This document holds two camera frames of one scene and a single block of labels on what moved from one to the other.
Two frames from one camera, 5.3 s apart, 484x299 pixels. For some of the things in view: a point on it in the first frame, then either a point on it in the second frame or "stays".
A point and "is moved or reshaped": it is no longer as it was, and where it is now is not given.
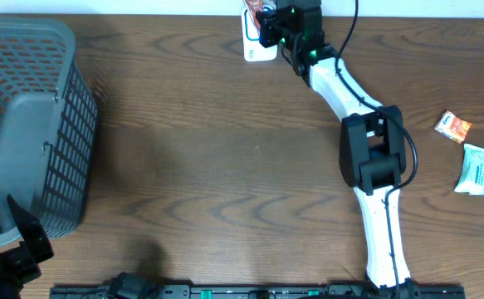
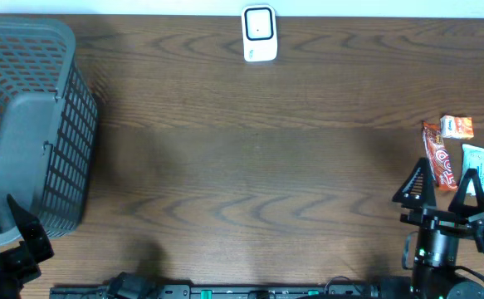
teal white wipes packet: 477,164 stays
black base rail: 116,291 stays
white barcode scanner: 253,51 stays
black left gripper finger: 33,234 stays
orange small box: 452,127 is moved or reshaped
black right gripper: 268,25 → 437,218
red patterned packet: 252,7 → 440,157
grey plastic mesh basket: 36,121 stays
